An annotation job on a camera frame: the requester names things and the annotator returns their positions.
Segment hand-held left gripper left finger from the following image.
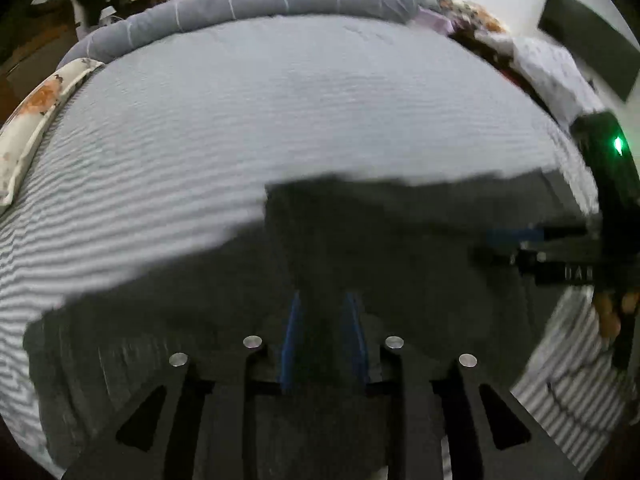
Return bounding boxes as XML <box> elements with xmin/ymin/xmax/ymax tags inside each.
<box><xmin>62</xmin><ymin>290</ymin><xmax>303</xmax><ymax>480</ymax></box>

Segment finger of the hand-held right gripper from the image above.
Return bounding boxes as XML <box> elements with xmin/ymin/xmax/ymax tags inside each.
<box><xmin>471</xmin><ymin>243</ymin><xmax>539</xmax><ymax>267</ymax></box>
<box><xmin>487</xmin><ymin>224</ymin><xmax>601</xmax><ymax>244</ymax></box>

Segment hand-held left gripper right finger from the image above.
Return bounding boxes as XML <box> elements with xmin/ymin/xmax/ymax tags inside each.
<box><xmin>345</xmin><ymin>290</ymin><xmax>584</xmax><ymax>480</ymax></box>

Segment dark grey denim pants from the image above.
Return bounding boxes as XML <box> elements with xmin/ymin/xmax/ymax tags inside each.
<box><xmin>22</xmin><ymin>170</ymin><xmax>601</xmax><ymax>480</ymax></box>

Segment person's right hand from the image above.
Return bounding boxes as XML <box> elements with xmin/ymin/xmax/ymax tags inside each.
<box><xmin>594</xmin><ymin>289</ymin><xmax>640</xmax><ymax>354</ymax></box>

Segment white dotted cloth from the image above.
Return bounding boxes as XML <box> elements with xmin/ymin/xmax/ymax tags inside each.
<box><xmin>509</xmin><ymin>35</ymin><xmax>607</xmax><ymax>132</ymax></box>

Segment black television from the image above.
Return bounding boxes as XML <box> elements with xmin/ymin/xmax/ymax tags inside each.
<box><xmin>537</xmin><ymin>0</ymin><xmax>640</xmax><ymax>104</ymax></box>

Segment white patterned bedding heap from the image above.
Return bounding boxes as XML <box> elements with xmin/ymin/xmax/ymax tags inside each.
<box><xmin>449</xmin><ymin>29</ymin><xmax>572</xmax><ymax>132</ymax></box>

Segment floral cushion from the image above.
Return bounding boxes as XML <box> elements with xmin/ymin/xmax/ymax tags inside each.
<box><xmin>449</xmin><ymin>0</ymin><xmax>507</xmax><ymax>37</ymax></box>

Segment purple sheet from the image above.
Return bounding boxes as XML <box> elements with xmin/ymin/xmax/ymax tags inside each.
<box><xmin>414</xmin><ymin>7</ymin><xmax>452</xmax><ymax>37</ymax></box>

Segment grey white striped bed sheet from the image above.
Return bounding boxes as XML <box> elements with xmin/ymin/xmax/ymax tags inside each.
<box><xmin>0</xmin><ymin>10</ymin><xmax>637</xmax><ymax>463</ymax></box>

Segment floral pillow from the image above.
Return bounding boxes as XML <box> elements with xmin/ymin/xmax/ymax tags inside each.
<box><xmin>0</xmin><ymin>57</ymin><xmax>106</xmax><ymax>207</ymax></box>

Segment rolled grey checked duvet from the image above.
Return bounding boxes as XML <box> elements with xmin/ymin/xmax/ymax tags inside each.
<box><xmin>57</xmin><ymin>0</ymin><xmax>421</xmax><ymax>69</ymax></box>

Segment carved wooden headboard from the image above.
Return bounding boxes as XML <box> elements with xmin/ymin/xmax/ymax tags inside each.
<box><xmin>0</xmin><ymin>0</ymin><xmax>82</xmax><ymax>127</ymax></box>

